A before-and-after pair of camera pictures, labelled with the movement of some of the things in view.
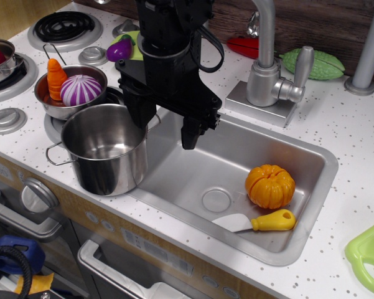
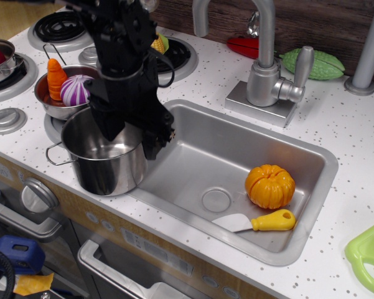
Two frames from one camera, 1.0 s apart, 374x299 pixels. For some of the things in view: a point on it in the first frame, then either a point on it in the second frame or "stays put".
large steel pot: (108, 152) stays put
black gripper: (170, 69) → (137, 97)
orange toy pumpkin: (269, 186) stays put
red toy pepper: (248, 47) stays put
